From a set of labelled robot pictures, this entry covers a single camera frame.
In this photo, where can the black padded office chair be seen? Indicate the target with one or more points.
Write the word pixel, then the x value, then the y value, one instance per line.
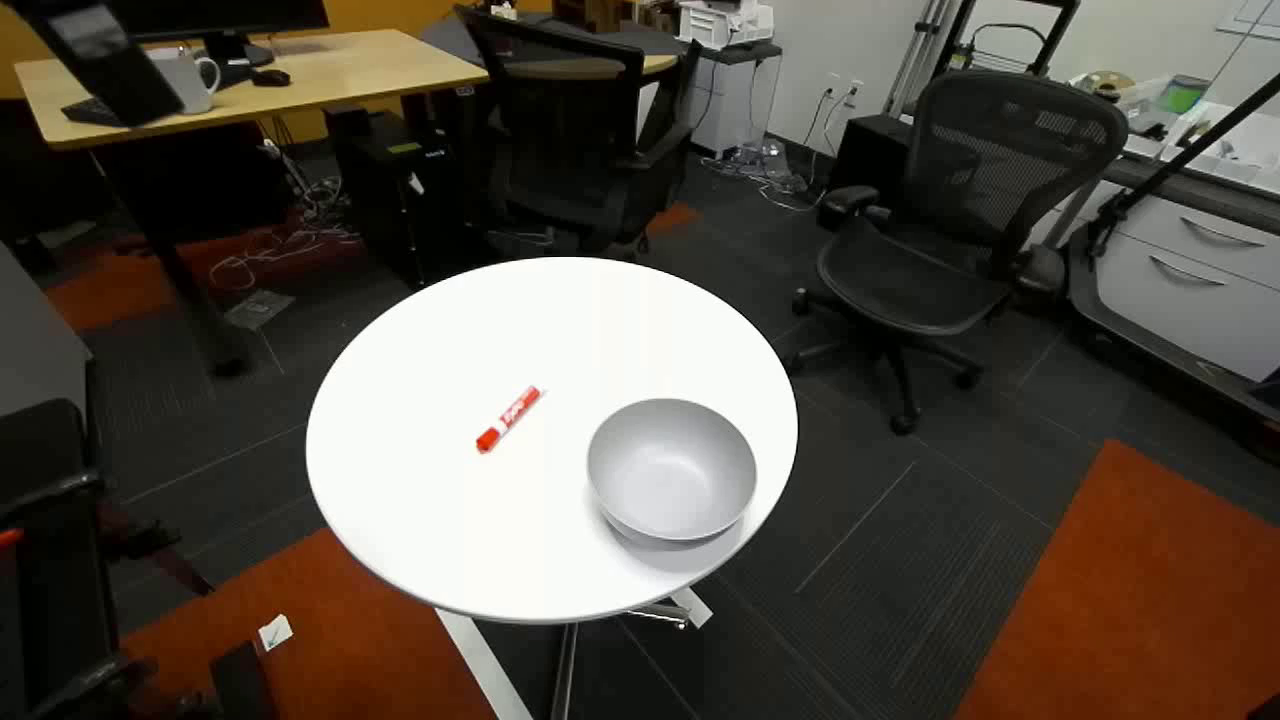
pixel 566 135

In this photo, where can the white drawer cabinet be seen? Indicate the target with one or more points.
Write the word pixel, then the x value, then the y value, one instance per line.
pixel 1184 285

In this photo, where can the green and white device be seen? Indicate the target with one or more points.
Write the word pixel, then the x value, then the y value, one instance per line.
pixel 1180 92

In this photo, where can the white round bowl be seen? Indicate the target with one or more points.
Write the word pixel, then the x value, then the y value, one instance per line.
pixel 671 469

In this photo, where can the white table base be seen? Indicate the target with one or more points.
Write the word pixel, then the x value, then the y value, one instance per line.
pixel 482 665

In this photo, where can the light wooden desk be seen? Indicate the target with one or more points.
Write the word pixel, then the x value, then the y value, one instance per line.
pixel 346 65

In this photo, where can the red marker pen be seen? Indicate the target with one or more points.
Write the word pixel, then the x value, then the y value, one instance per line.
pixel 510 420

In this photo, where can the white mug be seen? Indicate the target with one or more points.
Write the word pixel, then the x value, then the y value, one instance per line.
pixel 180 76

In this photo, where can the black computer tower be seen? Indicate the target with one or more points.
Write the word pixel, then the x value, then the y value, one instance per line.
pixel 380 181

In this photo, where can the black slanted stand pole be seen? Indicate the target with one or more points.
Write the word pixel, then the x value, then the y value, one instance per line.
pixel 1180 161

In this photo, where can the black mesh office chair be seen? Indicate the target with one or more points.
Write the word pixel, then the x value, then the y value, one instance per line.
pixel 981 181

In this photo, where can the small white paper tag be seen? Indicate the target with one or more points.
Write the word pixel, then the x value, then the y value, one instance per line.
pixel 273 633

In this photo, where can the white printer box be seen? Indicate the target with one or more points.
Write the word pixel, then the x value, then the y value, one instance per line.
pixel 724 21

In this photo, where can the black laptop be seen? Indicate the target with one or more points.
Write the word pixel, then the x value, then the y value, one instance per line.
pixel 117 60

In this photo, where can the black computer mouse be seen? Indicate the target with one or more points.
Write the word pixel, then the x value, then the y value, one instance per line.
pixel 268 76

